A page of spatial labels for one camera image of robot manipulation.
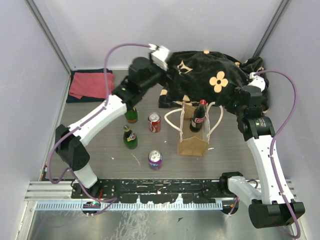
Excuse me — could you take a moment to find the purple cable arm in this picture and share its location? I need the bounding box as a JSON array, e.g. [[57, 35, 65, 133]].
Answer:
[[47, 43, 153, 216], [252, 70, 302, 238]]

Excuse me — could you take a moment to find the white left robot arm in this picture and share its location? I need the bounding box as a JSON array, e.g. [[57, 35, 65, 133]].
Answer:
[[55, 55, 169, 198]]

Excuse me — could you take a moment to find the green bottle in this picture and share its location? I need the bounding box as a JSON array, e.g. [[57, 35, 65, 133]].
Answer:
[[124, 107, 138, 124], [123, 125, 138, 150]]

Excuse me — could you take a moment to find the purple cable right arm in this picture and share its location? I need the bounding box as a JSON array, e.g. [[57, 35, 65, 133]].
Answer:
[[252, 70, 302, 238]]

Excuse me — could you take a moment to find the aluminium frame rail front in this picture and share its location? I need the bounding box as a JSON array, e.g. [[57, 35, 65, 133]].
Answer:
[[24, 180, 298, 201]]

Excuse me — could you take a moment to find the glass cola bottle red cap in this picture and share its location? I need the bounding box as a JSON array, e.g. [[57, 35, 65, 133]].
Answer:
[[189, 99, 207, 133]]

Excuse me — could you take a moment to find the green bottle near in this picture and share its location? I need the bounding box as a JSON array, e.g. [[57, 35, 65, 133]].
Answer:
[[123, 125, 138, 150]]

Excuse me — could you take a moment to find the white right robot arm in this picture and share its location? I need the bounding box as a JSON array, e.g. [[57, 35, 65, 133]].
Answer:
[[217, 83, 305, 229]]

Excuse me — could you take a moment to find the green bottle far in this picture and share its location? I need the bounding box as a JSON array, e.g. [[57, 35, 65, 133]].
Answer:
[[124, 107, 138, 124]]

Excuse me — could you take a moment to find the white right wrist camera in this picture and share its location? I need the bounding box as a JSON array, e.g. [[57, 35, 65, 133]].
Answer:
[[248, 72, 266, 92]]

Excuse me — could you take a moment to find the purple soda can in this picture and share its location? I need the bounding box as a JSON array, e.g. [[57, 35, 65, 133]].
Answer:
[[148, 150, 163, 170]]

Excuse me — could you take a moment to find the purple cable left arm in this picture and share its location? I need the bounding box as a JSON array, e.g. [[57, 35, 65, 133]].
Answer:
[[47, 43, 153, 216]]

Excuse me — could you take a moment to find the dark teal folded cloth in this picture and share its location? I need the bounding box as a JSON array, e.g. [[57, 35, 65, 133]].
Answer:
[[66, 68, 105, 103]]

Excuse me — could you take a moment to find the red cola can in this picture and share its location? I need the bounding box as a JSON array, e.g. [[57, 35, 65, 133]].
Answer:
[[148, 112, 161, 133]]

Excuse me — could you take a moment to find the pink folded cloth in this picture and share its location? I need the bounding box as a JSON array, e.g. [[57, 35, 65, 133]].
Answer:
[[69, 72, 107, 100]]

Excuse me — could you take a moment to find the black floral fleece blanket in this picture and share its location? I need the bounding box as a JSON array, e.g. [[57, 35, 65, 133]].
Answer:
[[158, 51, 264, 109]]

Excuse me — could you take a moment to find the black mounting base rail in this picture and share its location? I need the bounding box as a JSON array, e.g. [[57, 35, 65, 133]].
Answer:
[[71, 177, 250, 205]]

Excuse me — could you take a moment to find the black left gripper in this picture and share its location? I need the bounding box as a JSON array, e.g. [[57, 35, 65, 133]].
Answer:
[[140, 52, 184, 94]]

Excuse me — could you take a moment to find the white slotted cable duct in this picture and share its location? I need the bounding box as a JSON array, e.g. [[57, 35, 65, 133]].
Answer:
[[35, 200, 223, 211]]

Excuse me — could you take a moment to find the burlap canvas cat-print bag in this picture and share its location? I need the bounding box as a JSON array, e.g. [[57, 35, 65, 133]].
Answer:
[[164, 102, 224, 157]]

